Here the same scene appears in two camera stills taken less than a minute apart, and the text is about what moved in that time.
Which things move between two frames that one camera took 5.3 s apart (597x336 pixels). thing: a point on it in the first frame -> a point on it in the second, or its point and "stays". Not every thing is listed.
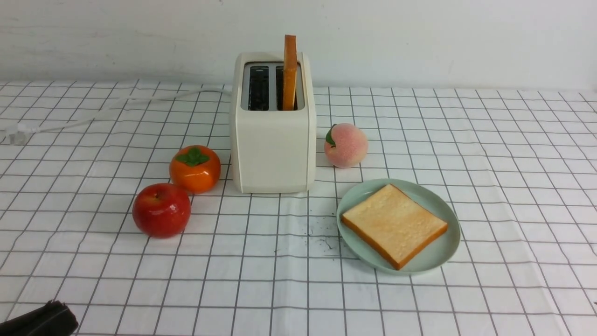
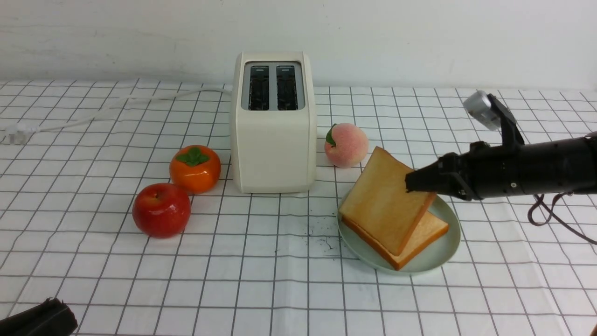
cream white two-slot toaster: (274, 124) stays
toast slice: (290, 69) -> (378, 207)
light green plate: (434, 255) stays
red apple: (161, 211) stays
